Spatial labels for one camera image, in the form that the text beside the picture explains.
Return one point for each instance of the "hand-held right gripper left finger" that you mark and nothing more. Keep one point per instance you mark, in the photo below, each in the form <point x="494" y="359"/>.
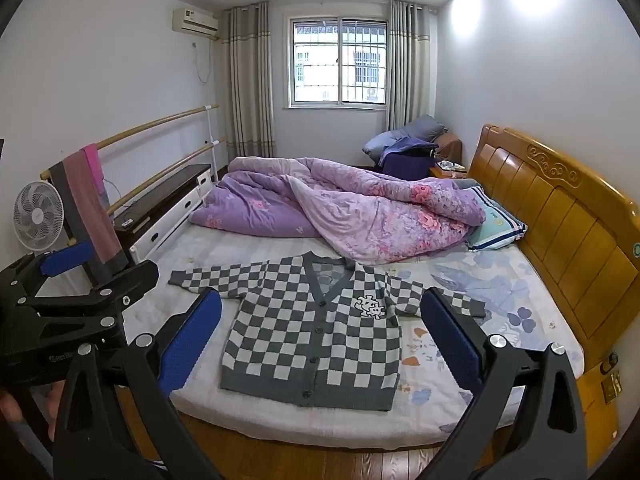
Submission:
<point x="190" y="342"/>

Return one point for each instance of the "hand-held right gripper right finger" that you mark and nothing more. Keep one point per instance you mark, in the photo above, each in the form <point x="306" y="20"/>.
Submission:
<point x="450" y="342"/>

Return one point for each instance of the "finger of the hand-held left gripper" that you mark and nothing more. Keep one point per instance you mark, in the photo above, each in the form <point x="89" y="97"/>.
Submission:
<point x="127" y="280"/>
<point x="65" y="260"/>

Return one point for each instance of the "grey white checkered cardigan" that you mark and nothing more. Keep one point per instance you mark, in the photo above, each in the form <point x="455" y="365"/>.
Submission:
<point x="300" y="330"/>

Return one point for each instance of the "person's left hand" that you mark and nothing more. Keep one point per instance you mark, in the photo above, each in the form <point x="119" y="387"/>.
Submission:
<point x="10" y="407"/>

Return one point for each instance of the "grey and pink towel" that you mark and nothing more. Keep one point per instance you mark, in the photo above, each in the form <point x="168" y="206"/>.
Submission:
<point x="92" y="225"/>

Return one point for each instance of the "white standing fan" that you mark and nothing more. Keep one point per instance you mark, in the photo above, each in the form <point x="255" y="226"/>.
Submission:
<point x="37" y="215"/>

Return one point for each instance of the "mattress with floral sheet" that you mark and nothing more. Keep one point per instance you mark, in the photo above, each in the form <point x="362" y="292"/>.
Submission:
<point x="505" y="285"/>

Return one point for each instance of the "bright pink cloth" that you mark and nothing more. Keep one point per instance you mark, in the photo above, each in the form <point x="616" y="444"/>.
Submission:
<point x="94" y="170"/>

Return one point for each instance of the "white cabinet with dark top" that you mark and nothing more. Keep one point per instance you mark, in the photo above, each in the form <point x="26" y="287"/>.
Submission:
<point x="170" y="192"/>

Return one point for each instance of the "striped teal pillow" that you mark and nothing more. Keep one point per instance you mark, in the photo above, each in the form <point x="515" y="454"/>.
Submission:
<point x="495" y="225"/>

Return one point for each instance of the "purple floral quilt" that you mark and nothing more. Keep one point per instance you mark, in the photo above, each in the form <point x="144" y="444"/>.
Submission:
<point x="350" y="210"/>

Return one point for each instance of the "wooden bedside table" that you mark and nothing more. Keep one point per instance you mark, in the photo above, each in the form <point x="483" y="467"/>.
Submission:
<point x="447" y="172"/>

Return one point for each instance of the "dark purple cloth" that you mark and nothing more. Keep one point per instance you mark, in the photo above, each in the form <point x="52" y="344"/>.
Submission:
<point x="405" y="165"/>

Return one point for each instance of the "brown chair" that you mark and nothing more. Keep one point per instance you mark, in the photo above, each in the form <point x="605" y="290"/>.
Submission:
<point x="450" y="147"/>

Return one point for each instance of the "grey beige curtain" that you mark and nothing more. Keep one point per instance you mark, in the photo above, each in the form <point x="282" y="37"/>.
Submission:
<point x="407" y="70"/>
<point x="250" y="85"/>

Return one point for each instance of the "barred window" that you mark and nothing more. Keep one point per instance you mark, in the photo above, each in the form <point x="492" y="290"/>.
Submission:
<point x="337" y="60"/>

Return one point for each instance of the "white barre post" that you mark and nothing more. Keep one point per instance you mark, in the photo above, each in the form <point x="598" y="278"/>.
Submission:
<point x="209" y="130"/>

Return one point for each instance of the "wall air conditioner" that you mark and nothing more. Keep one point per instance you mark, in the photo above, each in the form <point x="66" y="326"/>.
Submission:
<point x="195" y="22"/>

